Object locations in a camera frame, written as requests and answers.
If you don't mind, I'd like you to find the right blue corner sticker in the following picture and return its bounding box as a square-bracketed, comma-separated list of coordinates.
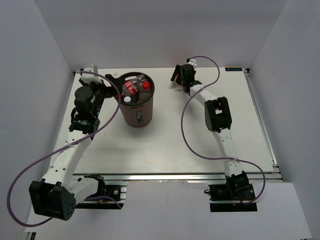
[224, 67, 243, 72]

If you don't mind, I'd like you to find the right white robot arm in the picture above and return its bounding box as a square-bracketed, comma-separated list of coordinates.
[170, 63, 249, 200]

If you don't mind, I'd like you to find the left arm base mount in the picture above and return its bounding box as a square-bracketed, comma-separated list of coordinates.
[67, 174, 127, 210]

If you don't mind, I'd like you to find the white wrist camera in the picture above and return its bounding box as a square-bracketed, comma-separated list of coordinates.
[186, 58, 198, 69]
[76, 64, 102, 85]

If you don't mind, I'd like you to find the clear bottle red label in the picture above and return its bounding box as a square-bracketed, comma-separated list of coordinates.
[119, 74, 146, 98]

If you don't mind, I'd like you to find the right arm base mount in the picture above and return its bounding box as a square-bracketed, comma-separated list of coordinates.
[203, 177, 258, 213]

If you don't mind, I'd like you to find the blue label water bottle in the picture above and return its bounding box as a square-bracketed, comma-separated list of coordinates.
[123, 96, 132, 104]

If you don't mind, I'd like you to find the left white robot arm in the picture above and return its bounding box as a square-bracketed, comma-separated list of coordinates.
[29, 71, 121, 221]

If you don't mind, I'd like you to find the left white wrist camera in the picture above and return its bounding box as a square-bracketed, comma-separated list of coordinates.
[76, 64, 102, 85]

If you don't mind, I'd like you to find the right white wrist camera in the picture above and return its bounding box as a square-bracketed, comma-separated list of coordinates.
[186, 58, 198, 69]

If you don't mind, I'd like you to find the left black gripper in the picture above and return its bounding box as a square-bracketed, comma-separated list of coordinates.
[79, 74, 122, 117]

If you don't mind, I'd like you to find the brown plastic waste bin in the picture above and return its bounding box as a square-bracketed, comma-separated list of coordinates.
[116, 72, 155, 128]

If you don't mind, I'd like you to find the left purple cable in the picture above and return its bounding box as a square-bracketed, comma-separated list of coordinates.
[6, 70, 121, 228]

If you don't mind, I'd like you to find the red cap bottle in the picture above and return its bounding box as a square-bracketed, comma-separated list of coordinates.
[139, 81, 151, 102]

